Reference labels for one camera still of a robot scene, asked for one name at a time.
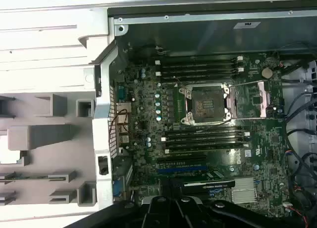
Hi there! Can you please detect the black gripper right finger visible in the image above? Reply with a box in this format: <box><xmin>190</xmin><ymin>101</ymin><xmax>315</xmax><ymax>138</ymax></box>
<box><xmin>174</xmin><ymin>178</ymin><xmax>302</xmax><ymax>228</ymax></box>

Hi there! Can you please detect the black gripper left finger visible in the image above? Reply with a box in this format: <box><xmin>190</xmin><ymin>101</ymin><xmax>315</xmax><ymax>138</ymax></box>
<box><xmin>63</xmin><ymin>178</ymin><xmax>175</xmax><ymax>228</ymax></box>

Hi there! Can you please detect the metal socket cover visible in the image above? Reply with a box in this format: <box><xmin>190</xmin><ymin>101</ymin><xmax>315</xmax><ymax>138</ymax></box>
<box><xmin>226</xmin><ymin>80</ymin><xmax>270</xmax><ymax>120</ymax></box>

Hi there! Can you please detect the CPU socket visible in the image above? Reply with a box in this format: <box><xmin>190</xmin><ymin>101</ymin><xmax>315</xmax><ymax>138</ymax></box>
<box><xmin>178</xmin><ymin>83</ymin><xmax>232</xmax><ymax>126</ymax></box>

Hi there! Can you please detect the black graphics card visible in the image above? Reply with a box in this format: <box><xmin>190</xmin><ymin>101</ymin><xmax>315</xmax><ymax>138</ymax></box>
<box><xmin>170</xmin><ymin>177</ymin><xmax>236</xmax><ymax>196</ymax></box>

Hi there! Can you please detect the blue expansion slot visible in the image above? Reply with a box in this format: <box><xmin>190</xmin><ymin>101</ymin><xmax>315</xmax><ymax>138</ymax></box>
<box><xmin>158</xmin><ymin>165</ymin><xmax>208</xmax><ymax>175</ymax></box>

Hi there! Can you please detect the blue VGA port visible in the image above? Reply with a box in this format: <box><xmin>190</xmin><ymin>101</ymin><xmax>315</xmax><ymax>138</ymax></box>
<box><xmin>112</xmin><ymin>180</ymin><xmax>124</xmax><ymax>198</ymax></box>

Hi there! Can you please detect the black expansion slot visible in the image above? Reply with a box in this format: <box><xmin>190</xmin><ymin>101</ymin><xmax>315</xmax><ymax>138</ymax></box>
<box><xmin>158</xmin><ymin>156</ymin><xmax>207</xmax><ymax>165</ymax></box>

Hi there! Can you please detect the silver chipset heat sink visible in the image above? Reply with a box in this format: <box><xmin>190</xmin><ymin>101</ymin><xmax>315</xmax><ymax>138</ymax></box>
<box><xmin>231</xmin><ymin>177</ymin><xmax>258</xmax><ymax>205</ymax></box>

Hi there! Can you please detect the black RAM slot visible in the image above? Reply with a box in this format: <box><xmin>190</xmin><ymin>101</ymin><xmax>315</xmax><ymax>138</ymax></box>
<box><xmin>160</xmin><ymin>72</ymin><xmax>239</xmax><ymax>83</ymax></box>
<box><xmin>154</xmin><ymin>55</ymin><xmax>245</xmax><ymax>66</ymax></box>
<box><xmin>160</xmin><ymin>131</ymin><xmax>250</xmax><ymax>142</ymax></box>
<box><xmin>159</xmin><ymin>61</ymin><xmax>239</xmax><ymax>71</ymax></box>
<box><xmin>167</xmin><ymin>126</ymin><xmax>245</xmax><ymax>137</ymax></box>
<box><xmin>167</xmin><ymin>137</ymin><xmax>245</xmax><ymax>148</ymax></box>
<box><xmin>163</xmin><ymin>142</ymin><xmax>249</xmax><ymax>154</ymax></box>
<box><xmin>155</xmin><ymin>66</ymin><xmax>245</xmax><ymax>77</ymax></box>

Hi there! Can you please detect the thin metal locking lever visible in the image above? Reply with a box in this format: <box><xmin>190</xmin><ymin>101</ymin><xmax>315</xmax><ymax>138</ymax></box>
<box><xmin>172</xmin><ymin>76</ymin><xmax>186</xmax><ymax>89</ymax></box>
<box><xmin>194</xmin><ymin>119</ymin><xmax>238</xmax><ymax>134</ymax></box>

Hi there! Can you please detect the green motherboard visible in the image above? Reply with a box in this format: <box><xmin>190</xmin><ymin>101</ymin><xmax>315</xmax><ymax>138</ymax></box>
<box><xmin>116</xmin><ymin>47</ymin><xmax>295</xmax><ymax>219</ymax></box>

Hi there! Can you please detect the green RAM stick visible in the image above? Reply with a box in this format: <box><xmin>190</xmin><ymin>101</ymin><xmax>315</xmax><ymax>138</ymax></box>
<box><xmin>0</xmin><ymin>175</ymin><xmax>50</xmax><ymax>182</ymax></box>

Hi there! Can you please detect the grey parts rack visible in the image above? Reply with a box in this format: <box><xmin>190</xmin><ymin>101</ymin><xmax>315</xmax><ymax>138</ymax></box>
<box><xmin>0</xmin><ymin>93</ymin><xmax>96</xmax><ymax>206</ymax></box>

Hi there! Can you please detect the silver metal drive cage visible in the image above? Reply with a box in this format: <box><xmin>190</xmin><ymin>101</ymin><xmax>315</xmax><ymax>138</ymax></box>
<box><xmin>281</xmin><ymin>59</ymin><xmax>317</xmax><ymax>139</ymax></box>

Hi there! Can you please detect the open black PC case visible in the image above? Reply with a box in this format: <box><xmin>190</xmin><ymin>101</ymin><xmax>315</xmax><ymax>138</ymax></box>
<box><xmin>93</xmin><ymin>5</ymin><xmax>317</xmax><ymax>228</ymax></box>

